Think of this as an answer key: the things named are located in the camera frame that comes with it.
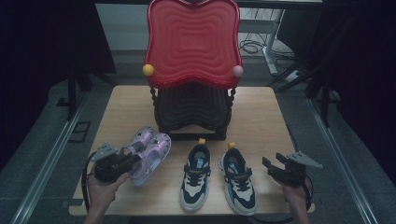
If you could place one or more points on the navy and white sneaker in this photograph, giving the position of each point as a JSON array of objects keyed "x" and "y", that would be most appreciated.
[
  {"x": 194, "y": 189},
  {"x": 239, "y": 193}
]

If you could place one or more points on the dark curtain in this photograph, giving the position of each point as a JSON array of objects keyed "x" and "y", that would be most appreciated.
[
  {"x": 361, "y": 77},
  {"x": 37, "y": 62}
]

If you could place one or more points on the white desk frame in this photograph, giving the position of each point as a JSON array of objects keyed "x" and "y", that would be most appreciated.
[{"x": 270, "y": 53}]

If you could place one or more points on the black metal stand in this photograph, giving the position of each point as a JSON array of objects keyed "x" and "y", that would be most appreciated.
[
  {"x": 72, "y": 93},
  {"x": 325, "y": 102}
]

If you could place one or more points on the metal floor rail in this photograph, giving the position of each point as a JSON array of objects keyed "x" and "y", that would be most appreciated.
[
  {"x": 46, "y": 168},
  {"x": 342, "y": 168}
]

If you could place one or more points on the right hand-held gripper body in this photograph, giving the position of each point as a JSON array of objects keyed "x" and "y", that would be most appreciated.
[{"x": 292, "y": 175}]

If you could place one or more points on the white power strip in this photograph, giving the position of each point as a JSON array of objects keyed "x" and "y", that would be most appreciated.
[{"x": 293, "y": 76}]

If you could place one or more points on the person's left hand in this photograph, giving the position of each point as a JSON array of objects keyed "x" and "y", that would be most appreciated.
[{"x": 99, "y": 196}]

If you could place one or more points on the red and black shoe rack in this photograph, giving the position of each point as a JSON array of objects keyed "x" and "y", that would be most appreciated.
[{"x": 193, "y": 43}]

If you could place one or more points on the person's right hand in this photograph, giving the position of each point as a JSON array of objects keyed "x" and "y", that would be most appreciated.
[{"x": 297, "y": 197}]

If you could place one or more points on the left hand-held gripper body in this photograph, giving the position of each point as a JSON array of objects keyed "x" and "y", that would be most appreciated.
[{"x": 109, "y": 169}]

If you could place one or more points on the purple jelly sandal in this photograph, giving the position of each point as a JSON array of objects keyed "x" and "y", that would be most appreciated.
[
  {"x": 141, "y": 137},
  {"x": 152, "y": 158}
]

